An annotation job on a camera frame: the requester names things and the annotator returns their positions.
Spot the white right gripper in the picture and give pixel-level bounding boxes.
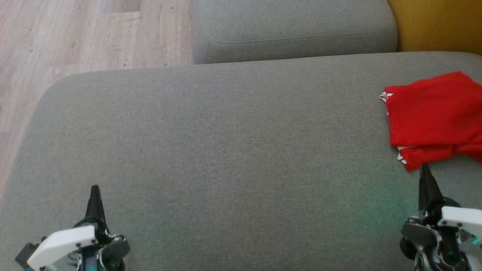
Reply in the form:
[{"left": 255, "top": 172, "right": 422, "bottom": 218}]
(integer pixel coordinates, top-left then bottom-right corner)
[{"left": 414, "top": 164, "right": 482, "bottom": 271}]

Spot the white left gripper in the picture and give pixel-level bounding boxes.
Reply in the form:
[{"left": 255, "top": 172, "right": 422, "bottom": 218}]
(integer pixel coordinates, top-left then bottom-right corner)
[{"left": 16, "top": 184, "right": 108, "bottom": 271}]

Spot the red jersey with white sleeves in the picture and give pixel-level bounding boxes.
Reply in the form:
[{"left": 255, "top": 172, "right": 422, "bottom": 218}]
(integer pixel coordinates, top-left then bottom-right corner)
[{"left": 378, "top": 71, "right": 482, "bottom": 148}]

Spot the grey fabric sofa seat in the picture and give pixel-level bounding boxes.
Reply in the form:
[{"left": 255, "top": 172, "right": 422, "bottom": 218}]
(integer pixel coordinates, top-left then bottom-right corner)
[{"left": 0, "top": 51, "right": 482, "bottom": 271}]

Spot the yellow sofa backrest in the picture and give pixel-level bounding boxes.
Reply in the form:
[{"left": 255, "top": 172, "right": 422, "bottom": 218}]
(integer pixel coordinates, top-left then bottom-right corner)
[{"left": 387, "top": 0, "right": 482, "bottom": 56}]

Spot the grey sofa cushion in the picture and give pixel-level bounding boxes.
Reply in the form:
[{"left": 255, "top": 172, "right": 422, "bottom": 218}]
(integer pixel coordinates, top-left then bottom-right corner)
[{"left": 192, "top": 0, "right": 398, "bottom": 65}]

